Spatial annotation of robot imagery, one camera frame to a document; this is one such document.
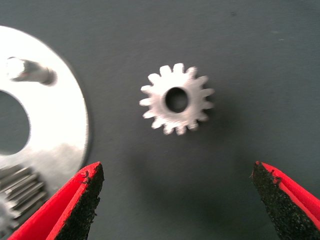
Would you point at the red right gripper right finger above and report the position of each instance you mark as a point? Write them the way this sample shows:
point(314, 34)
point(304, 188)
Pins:
point(287, 210)

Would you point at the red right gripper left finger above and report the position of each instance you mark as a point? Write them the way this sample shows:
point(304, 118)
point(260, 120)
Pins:
point(70, 207)

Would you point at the small steel planetary gear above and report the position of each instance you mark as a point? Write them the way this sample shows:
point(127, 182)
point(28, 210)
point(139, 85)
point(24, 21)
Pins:
point(20, 190)
point(192, 110)

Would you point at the round metal carrier plate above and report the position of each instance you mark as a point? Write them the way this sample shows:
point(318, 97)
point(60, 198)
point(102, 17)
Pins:
point(57, 120)

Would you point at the dark grey table cloth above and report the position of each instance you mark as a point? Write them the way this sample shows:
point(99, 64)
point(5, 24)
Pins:
point(225, 62)

